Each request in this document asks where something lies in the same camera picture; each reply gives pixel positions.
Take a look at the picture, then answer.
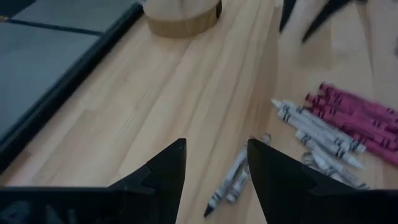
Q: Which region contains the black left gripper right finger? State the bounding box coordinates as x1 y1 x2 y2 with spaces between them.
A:
247 138 327 224

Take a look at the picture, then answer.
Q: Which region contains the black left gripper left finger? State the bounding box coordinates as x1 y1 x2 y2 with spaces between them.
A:
107 138 187 224

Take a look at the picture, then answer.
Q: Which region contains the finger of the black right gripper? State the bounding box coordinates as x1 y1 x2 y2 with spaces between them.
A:
301 0 354 44
279 0 298 34

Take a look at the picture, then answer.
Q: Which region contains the gray crayon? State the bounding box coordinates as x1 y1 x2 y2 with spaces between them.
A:
277 109 352 156
225 133 272 205
294 129 365 170
203 148 249 218
302 151 371 190
271 98 368 154

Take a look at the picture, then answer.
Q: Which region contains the magenta crayon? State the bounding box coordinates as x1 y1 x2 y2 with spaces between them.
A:
318 82 398 121
304 92 398 134
349 132 398 167
309 105 398 150

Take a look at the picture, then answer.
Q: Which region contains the white shade wooden base lamp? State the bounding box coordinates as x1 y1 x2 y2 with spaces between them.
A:
142 0 223 39

